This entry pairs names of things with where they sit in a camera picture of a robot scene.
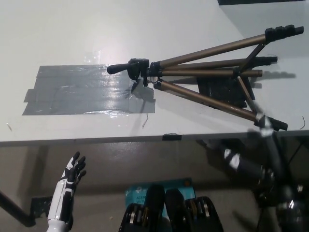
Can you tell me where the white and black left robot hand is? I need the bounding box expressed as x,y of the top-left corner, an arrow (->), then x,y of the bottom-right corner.
47,151 -> 87,222

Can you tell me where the black flat object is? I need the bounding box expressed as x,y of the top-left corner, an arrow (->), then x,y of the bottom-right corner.
217,0 -> 309,6

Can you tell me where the bronze and black camera tripod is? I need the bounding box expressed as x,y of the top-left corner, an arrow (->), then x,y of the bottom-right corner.
107,24 -> 304,132

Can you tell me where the black floor tape patch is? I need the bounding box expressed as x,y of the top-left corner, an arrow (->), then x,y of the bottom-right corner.
31,197 -> 53,218

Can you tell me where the small black tape piece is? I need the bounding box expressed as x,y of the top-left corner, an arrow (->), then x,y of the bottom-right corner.
163,132 -> 182,142

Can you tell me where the grey duct tape patch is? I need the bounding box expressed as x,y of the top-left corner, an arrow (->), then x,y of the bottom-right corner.
21,63 -> 157,116

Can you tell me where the teal cardboard router box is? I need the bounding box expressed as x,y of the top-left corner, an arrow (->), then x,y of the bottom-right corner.
124,178 -> 196,218

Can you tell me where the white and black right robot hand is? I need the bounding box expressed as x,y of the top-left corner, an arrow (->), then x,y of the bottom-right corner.
217,110 -> 289,189

